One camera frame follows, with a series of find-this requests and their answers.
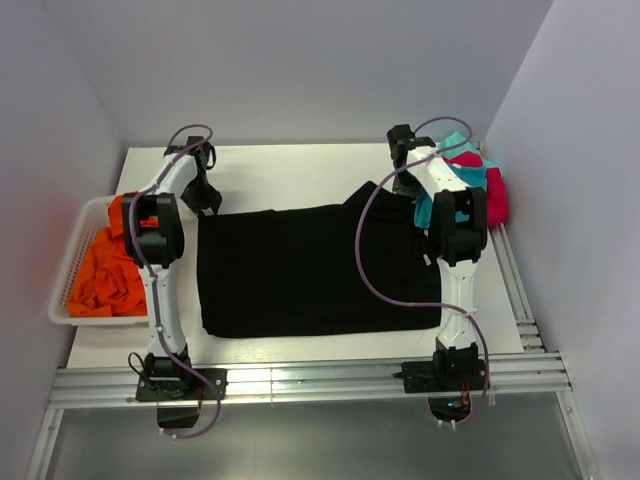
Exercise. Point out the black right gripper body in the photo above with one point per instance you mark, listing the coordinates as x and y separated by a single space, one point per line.
406 183

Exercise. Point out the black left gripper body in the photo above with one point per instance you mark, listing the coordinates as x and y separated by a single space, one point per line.
200 195

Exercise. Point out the black t-shirt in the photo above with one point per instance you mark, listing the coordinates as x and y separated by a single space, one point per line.
356 267

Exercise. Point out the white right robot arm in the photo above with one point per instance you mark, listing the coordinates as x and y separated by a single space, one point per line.
458 233

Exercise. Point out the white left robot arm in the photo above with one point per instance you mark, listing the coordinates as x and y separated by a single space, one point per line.
155 241

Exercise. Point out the light turquoise shirt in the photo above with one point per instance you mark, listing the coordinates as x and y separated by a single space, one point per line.
455 142

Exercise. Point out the teal shirt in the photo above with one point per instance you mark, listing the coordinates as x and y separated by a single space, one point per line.
474 176

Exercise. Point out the magenta shirt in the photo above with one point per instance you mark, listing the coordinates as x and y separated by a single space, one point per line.
497 201

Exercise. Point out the white plastic basket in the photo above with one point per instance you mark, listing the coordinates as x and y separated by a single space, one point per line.
92 217

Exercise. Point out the orange shirt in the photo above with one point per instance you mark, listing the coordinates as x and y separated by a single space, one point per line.
108 282

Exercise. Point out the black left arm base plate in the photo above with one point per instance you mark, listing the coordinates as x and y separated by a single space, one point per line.
184 387

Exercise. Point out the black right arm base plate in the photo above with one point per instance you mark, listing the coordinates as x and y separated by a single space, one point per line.
434 377

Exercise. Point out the aluminium rail frame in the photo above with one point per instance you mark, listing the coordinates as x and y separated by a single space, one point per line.
338 368

